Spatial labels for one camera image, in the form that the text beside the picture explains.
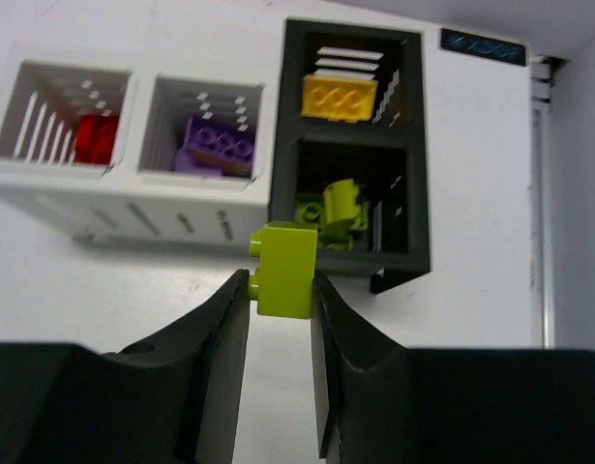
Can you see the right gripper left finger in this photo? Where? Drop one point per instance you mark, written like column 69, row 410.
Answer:
column 171, row 397

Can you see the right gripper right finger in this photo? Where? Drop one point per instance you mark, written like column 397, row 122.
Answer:
column 377, row 401

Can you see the green long lego brick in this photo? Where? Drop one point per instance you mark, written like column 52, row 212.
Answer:
column 309, row 208

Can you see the small green lego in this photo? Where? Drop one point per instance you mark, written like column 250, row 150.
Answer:
column 281, row 285

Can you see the purple lego brick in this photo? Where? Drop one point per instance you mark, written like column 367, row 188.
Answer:
column 215, row 149

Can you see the red lego brick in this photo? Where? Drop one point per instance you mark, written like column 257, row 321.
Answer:
column 95, row 139

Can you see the orange yellow lego brick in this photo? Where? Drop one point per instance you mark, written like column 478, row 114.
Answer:
column 338, row 99

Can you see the black double bin container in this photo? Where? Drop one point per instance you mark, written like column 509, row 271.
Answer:
column 385, row 154

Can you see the white double bin container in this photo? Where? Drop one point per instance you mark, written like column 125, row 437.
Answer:
column 44, row 92

